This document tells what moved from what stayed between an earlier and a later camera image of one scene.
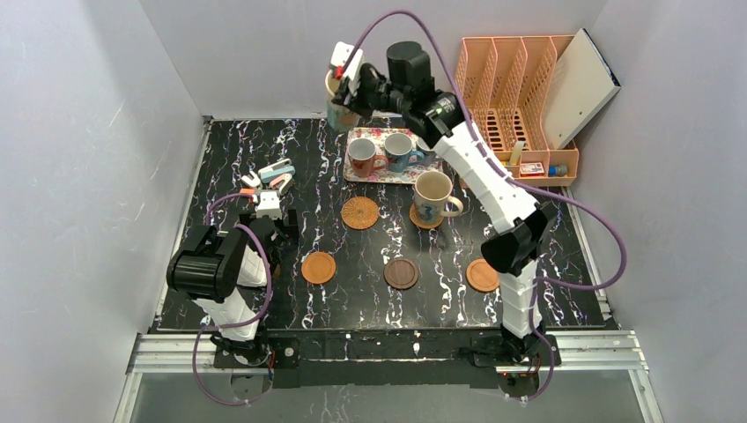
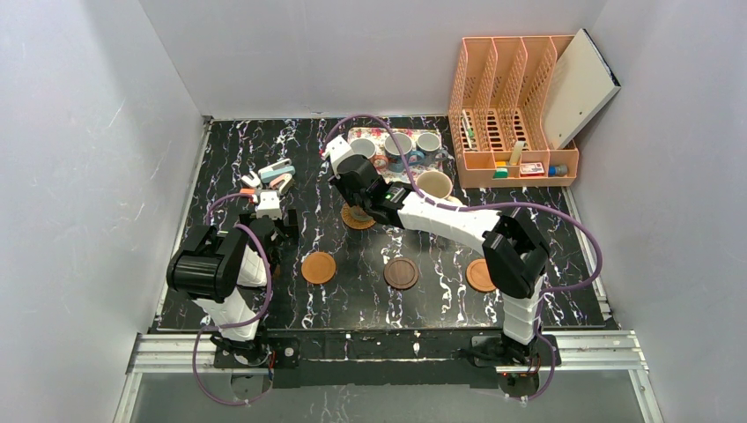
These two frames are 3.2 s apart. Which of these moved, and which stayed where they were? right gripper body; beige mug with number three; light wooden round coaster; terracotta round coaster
Moved: right gripper body
Stayed: light wooden round coaster; terracotta round coaster; beige mug with number three
